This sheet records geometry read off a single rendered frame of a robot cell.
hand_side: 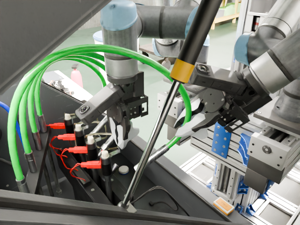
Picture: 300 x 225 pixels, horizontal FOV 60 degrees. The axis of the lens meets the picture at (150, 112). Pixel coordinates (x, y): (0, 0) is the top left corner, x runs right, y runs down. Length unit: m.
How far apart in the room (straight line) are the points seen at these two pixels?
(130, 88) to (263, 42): 0.32
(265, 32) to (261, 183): 0.68
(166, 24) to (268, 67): 0.24
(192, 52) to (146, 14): 0.40
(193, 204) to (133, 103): 0.41
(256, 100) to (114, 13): 0.33
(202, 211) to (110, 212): 0.61
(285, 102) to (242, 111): 0.53
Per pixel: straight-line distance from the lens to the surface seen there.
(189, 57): 0.25
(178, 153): 2.48
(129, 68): 0.57
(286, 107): 1.09
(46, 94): 0.90
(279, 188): 2.06
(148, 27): 0.63
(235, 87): 0.53
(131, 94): 0.63
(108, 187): 0.76
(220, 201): 0.81
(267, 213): 1.87
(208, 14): 0.25
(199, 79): 0.50
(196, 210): 0.88
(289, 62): 0.53
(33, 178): 0.71
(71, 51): 0.48
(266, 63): 0.53
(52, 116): 0.94
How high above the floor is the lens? 1.55
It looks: 30 degrees down
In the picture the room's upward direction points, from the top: straight up
